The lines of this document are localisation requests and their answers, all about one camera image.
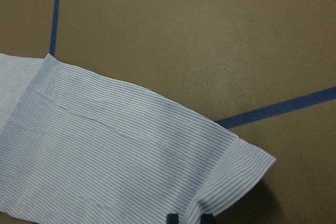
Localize light blue striped shirt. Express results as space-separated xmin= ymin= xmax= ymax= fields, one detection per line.
xmin=1 ymin=54 xmax=275 ymax=223

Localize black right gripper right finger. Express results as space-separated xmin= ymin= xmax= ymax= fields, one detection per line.
xmin=201 ymin=214 xmax=216 ymax=224

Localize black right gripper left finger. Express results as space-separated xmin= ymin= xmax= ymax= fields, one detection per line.
xmin=166 ymin=214 xmax=179 ymax=224

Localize blue tape grid lines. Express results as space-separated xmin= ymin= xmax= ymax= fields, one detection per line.
xmin=49 ymin=0 xmax=335 ymax=129

